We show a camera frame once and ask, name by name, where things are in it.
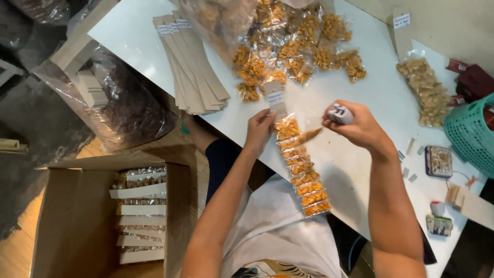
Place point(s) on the large clear bag of snacks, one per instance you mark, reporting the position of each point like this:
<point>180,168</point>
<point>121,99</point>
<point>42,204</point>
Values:
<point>218,23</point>

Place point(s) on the large bag of dark snacks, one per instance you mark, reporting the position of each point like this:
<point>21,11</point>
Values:
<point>127,108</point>

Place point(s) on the single orange snack packet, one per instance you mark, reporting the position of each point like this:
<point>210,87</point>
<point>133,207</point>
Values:
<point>303,138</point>

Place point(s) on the cardboard strip with pale nuts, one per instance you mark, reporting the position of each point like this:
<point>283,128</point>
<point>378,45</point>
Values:
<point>424,88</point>

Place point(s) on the person's right hand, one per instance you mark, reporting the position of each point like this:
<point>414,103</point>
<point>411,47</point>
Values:
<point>359,125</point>

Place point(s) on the cardboard strip with snack packets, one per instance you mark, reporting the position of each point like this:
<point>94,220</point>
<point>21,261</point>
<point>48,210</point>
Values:
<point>303,173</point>

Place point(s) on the teal plastic basket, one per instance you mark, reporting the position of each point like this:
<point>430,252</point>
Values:
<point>471,135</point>

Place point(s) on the white grey stapler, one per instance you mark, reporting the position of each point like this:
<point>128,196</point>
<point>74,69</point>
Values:
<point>340,113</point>

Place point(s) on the orange rubber band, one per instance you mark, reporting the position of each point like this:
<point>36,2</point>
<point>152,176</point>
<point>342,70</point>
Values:
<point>470,181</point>

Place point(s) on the dark red packets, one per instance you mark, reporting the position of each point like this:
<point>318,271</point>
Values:
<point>472,81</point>

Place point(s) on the person's left hand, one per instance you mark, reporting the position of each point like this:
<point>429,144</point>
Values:
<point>257,131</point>

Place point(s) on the small grey paper scrap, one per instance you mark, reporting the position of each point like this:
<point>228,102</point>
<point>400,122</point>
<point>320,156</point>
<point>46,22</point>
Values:
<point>420,150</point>
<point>410,146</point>
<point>401,155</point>
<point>405,172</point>
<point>413,178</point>

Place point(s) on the white bottle with red cap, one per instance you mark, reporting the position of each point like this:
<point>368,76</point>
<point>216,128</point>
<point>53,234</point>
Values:
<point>437,208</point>

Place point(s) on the small patterned tin box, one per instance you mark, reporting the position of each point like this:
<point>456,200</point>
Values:
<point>439,161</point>

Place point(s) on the clear plastic bag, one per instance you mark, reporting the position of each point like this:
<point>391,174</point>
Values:
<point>42,9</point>

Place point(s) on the row of finished snack strips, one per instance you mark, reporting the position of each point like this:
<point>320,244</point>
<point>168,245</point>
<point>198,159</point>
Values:
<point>142,216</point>

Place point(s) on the brown cardboard carton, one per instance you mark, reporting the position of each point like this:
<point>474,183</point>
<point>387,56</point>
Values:
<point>73,220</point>

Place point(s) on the person's left fingers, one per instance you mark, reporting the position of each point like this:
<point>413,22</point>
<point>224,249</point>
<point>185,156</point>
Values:
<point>264,116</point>

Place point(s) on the stack of blank cardboard strips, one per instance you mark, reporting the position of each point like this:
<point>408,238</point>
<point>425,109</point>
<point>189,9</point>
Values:
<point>195,65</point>

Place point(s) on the small printed staple box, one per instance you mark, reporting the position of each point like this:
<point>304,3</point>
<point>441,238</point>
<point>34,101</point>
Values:
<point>439,226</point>

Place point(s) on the person's white shirt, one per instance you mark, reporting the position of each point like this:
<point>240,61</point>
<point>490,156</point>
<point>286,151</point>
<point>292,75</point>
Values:
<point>278,231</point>

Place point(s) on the pile of loose snack packets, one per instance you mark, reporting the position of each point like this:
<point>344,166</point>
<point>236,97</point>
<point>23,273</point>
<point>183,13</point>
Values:
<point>297,50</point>

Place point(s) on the small teal object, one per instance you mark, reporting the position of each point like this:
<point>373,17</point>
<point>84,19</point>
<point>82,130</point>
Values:
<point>185,129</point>

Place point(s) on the wide plain cardboard strip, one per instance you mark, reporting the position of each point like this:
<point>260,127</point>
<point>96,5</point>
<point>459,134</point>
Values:
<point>474,206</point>

